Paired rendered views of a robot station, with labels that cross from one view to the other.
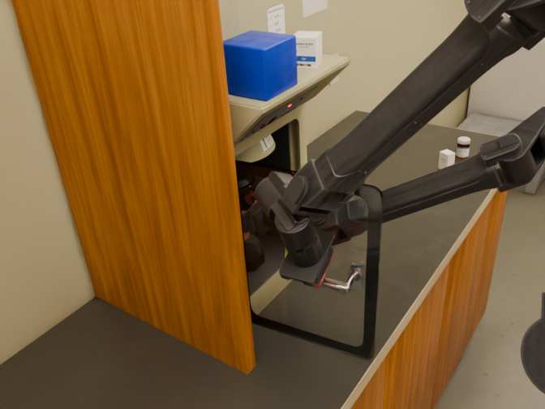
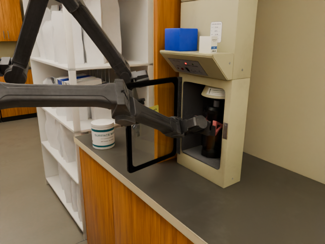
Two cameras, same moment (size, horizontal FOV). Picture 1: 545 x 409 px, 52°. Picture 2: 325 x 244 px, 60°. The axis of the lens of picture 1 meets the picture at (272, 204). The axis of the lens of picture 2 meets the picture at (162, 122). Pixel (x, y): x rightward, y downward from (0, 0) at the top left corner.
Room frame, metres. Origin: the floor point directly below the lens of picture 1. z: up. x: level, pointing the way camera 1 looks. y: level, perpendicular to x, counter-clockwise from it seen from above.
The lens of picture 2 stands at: (1.25, -1.20, 1.58)
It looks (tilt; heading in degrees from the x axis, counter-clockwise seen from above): 17 degrees down; 107
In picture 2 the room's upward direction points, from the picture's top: straight up
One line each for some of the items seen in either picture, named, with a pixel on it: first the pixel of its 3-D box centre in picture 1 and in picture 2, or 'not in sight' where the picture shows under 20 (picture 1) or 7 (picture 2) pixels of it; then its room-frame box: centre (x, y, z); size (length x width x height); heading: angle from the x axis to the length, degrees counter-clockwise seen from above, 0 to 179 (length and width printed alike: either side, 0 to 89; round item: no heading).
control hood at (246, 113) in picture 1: (286, 101); (193, 64); (1.03, -0.04, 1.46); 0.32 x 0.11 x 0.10; 143
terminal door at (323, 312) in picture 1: (302, 264); (153, 123); (0.86, -0.05, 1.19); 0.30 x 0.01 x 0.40; 61
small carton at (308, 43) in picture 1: (306, 49); (208, 44); (1.10, -0.09, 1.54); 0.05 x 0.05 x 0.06; 70
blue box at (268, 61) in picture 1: (258, 64); (181, 39); (0.97, 0.01, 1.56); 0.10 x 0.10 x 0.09; 53
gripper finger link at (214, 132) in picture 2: not in sight; (213, 126); (1.12, 0.03, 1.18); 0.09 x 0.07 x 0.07; 55
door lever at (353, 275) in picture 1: (331, 277); not in sight; (0.80, -0.10, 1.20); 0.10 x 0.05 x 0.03; 61
